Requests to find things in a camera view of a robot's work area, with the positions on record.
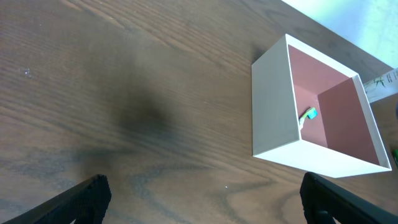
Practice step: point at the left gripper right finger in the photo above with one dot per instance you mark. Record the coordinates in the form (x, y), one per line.
(326, 202)

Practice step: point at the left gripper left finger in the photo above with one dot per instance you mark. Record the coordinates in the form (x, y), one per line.
(84, 203)

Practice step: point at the green toothbrush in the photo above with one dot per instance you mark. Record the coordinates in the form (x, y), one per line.
(310, 113)

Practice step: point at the green soap bar pack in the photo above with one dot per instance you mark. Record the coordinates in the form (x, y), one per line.
(395, 156)

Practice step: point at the white lotion tube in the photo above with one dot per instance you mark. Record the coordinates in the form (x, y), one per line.
(381, 87)

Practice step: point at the white box pink interior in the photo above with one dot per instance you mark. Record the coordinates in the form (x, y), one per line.
(341, 141)

